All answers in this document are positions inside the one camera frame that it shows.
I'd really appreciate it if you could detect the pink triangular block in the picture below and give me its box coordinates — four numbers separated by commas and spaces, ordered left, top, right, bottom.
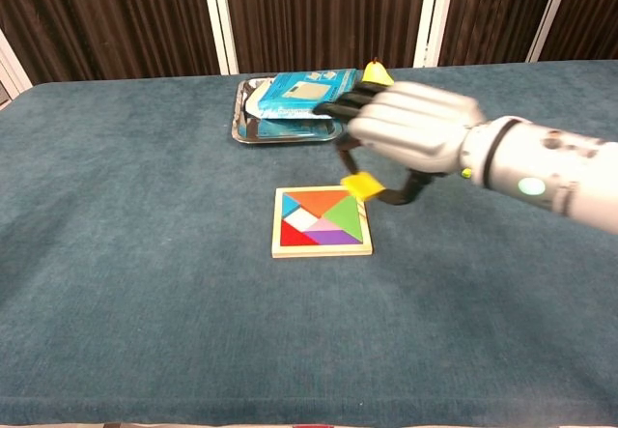
306, 216, 343, 234

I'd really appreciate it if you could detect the red tangram triangle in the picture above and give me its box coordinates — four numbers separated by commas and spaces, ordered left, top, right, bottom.
280, 219, 320, 247

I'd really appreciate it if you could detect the orange tangram triangle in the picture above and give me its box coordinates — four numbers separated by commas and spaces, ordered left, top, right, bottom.
283, 189, 356, 219

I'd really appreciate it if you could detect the steel rectangular tray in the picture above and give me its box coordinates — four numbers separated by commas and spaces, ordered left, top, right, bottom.
229, 77, 345, 146

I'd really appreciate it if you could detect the teal table cloth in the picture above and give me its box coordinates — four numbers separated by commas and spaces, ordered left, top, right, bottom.
0, 59, 618, 427

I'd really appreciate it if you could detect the blue cardboard box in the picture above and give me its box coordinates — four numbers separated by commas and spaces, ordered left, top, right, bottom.
243, 68, 363, 122

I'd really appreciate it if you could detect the white slotted rail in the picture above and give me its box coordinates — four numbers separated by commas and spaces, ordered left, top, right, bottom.
200, 0, 240, 76
0, 29, 34, 110
525, 0, 578, 64
413, 0, 458, 69

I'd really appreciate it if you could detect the wooden tangram puzzle board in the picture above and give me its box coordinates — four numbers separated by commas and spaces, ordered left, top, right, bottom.
270, 185, 374, 259

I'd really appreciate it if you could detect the green tangram triangle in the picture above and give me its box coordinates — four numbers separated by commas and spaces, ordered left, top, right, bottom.
322, 194, 364, 244

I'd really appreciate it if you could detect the purple tangram parallelogram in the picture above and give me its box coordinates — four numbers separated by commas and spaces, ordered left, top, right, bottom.
304, 229, 364, 246

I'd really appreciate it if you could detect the yellow toy pear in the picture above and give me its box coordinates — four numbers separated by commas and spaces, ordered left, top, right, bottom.
361, 57, 395, 86

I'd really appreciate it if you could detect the small yellow square tile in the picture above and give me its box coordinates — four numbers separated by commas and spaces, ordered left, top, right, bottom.
340, 171, 386, 203

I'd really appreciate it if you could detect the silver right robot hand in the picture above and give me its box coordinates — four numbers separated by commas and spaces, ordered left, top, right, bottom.
313, 81, 486, 207

